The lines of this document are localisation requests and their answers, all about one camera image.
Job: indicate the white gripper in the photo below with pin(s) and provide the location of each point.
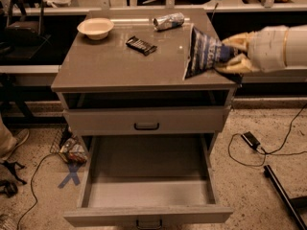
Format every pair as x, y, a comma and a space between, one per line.
267, 49

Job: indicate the blue chip bag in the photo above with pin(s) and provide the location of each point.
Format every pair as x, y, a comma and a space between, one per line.
205, 53

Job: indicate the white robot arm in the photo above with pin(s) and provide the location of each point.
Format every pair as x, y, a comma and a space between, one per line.
295, 48

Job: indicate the closed grey middle drawer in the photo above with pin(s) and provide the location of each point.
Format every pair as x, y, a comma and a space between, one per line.
130, 121

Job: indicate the grey drawer cabinet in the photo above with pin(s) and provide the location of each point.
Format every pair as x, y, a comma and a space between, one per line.
108, 74

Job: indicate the open grey lower drawer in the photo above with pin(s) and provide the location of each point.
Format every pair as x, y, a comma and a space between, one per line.
148, 182

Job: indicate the crushed silver can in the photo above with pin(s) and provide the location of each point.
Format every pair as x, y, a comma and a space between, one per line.
168, 21

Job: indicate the black power adapter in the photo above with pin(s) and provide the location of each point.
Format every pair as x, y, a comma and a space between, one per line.
251, 140

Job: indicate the black candy bar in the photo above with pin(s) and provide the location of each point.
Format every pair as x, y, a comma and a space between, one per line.
141, 46

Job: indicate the black metal stand leg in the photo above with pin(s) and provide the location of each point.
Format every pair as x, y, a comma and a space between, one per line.
293, 205

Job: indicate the white bowl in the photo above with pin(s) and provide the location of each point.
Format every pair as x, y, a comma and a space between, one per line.
96, 28

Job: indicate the blue tape cross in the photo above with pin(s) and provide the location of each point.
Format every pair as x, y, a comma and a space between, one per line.
72, 175

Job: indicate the black chair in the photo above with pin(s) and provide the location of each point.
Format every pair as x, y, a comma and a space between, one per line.
23, 37

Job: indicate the person's shoe and leg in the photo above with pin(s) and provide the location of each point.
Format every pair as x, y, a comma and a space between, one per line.
9, 142

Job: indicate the wire basket with snacks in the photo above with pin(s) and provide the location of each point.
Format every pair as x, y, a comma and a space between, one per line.
68, 147

